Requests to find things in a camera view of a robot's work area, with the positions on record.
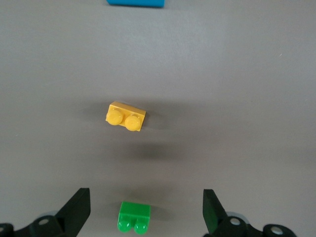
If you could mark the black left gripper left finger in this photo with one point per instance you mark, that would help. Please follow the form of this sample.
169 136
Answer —
71 214

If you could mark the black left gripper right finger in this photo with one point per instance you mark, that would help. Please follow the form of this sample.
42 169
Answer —
214 217

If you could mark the yellow two-stud block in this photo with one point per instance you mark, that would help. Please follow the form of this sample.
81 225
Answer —
123 116

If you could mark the green two-stud block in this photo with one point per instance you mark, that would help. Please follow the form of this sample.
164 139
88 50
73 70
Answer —
134 212

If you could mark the blue three-stud block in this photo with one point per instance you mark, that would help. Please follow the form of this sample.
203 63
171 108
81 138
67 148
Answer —
135 3

